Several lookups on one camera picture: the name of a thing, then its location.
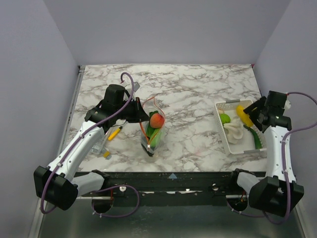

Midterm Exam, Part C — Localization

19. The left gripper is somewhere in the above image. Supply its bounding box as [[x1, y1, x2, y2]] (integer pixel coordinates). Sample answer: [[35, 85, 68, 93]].
[[115, 97, 151, 123]]

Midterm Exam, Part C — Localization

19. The toy peach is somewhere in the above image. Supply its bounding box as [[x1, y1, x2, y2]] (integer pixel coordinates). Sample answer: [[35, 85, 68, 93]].
[[150, 113, 164, 129]]

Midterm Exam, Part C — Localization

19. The clear zip top bag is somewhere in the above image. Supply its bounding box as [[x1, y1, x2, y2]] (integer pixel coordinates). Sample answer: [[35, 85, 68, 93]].
[[140, 97, 166, 157]]

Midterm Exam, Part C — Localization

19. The toy green vegetable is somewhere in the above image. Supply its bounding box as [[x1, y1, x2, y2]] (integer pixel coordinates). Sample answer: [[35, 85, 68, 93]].
[[149, 128, 162, 149]]

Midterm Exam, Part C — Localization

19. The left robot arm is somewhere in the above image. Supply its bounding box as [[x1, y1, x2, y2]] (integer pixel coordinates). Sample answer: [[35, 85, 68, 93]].
[[34, 84, 150, 211]]

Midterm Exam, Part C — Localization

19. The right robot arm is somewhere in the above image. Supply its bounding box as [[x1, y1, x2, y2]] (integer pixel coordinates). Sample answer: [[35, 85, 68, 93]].
[[228, 91, 304, 219]]

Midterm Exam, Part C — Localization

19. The toy corn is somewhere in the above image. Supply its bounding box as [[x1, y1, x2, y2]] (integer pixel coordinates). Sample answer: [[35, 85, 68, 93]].
[[236, 105, 254, 127]]

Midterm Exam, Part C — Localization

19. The toy white garlic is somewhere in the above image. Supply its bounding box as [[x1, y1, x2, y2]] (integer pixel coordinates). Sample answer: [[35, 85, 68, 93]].
[[223, 117, 244, 144]]

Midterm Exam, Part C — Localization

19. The toy green cucumber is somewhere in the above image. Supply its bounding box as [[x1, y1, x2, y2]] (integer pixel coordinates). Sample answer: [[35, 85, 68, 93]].
[[243, 125, 263, 149]]

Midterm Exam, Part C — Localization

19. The white plastic basket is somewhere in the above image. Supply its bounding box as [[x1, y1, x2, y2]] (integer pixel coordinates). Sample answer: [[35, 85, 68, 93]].
[[214, 99, 266, 156]]

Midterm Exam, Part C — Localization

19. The toy light green pepper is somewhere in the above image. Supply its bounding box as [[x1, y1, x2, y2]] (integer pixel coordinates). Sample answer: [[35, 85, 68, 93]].
[[219, 113, 231, 124]]

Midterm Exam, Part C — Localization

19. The clear screw box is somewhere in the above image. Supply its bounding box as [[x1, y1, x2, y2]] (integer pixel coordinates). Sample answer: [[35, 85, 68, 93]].
[[90, 132, 108, 155]]

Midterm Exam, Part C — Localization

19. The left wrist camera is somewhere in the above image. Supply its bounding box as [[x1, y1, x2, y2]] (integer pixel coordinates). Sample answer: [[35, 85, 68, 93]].
[[126, 82, 140, 92]]

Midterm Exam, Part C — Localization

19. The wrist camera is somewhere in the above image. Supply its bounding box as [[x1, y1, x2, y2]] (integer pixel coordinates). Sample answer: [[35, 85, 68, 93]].
[[284, 97, 292, 110], [126, 82, 140, 92]]

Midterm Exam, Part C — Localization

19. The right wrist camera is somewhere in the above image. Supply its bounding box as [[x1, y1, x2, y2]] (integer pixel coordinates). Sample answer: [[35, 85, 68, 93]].
[[284, 97, 292, 110]]

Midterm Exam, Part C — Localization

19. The black mounting rail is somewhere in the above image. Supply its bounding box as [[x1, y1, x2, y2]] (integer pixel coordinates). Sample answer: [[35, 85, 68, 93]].
[[81, 171, 248, 208]]

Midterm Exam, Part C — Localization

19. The aluminium frame rail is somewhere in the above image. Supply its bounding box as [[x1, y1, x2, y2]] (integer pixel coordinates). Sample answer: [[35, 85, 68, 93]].
[[28, 65, 86, 238]]

